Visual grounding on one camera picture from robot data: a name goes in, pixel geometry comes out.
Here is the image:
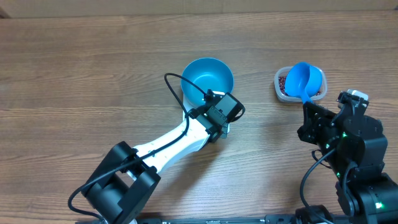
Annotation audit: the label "blue plastic measuring scoop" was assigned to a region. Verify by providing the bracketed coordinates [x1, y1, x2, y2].
[285, 62, 322, 103]

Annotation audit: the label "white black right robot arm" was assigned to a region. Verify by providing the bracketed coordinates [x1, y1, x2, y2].
[297, 100, 397, 223]

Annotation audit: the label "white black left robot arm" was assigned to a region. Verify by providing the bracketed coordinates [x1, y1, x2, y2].
[81, 113, 229, 223]

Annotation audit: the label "white digital kitchen scale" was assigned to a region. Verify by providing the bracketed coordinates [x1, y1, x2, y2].
[182, 95, 230, 134]

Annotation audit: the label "teal plastic bowl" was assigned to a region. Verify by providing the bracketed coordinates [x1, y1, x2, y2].
[181, 57, 234, 107]

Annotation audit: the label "red beans in container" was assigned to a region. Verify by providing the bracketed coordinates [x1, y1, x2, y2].
[280, 75, 322, 97]

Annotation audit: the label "clear plastic bean container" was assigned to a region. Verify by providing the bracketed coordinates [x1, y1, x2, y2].
[274, 66, 328, 103]

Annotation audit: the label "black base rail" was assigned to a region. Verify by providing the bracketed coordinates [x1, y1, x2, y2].
[136, 214, 295, 224]

